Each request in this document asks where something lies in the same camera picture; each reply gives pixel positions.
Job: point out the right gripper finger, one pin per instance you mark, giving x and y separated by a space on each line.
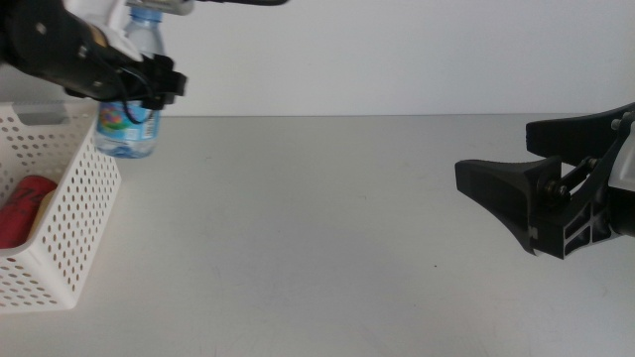
506 186
570 139

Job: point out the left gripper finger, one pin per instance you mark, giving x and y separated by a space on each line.
163 63
166 86

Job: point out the clear water bottle blue label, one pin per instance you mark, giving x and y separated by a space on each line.
126 134

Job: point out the red soda can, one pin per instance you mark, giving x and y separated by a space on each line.
20 213

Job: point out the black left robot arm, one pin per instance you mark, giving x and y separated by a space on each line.
44 44

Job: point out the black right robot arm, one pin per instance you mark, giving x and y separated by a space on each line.
626 213

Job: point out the white perforated plastic basket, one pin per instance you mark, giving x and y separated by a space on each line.
74 208

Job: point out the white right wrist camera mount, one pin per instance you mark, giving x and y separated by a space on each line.
626 163

